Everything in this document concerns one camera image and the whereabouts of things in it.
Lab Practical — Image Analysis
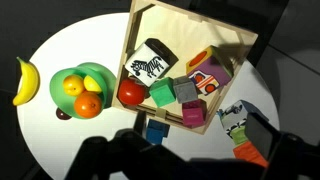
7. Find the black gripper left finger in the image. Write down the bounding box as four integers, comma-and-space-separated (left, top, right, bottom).
133, 109, 148, 136

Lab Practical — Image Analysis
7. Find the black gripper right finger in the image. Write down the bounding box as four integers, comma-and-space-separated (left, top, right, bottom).
244, 112, 284, 161

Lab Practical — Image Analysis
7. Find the dark purple toy plum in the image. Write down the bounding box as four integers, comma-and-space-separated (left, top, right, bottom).
55, 107, 73, 121

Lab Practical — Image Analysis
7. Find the red toy tomato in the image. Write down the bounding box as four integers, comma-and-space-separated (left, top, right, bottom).
117, 78, 147, 106

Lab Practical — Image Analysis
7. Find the toy orange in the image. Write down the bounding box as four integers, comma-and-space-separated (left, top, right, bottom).
73, 91, 103, 119

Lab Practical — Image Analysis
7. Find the yellow toy lemon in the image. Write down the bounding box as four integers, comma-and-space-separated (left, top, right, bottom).
83, 75, 103, 94

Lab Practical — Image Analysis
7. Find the yellow-orange round toy fruit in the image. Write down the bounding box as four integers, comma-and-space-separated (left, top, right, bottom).
62, 74, 86, 97

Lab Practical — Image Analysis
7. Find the green plastic bowl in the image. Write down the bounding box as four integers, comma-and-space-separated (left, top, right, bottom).
49, 62, 118, 120

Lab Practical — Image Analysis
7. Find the yellow toy banana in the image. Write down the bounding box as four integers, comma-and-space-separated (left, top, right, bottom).
12, 56, 41, 107

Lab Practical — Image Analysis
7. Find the small dark blue cube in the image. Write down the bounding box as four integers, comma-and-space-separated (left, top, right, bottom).
145, 118, 171, 145

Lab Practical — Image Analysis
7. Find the small green foam cube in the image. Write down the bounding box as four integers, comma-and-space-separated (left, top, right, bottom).
148, 77, 177, 108

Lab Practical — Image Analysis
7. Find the small magenta foam cube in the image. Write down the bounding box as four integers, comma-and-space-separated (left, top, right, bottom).
181, 98, 208, 128

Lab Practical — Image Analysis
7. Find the small gray foam cube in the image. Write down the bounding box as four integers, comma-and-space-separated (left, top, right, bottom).
172, 75, 199, 104

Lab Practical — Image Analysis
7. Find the purple yellow picture cube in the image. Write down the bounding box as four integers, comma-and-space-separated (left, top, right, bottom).
185, 45, 233, 97

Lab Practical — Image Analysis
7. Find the wooden tray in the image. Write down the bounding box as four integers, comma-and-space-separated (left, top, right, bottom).
111, 0, 259, 136

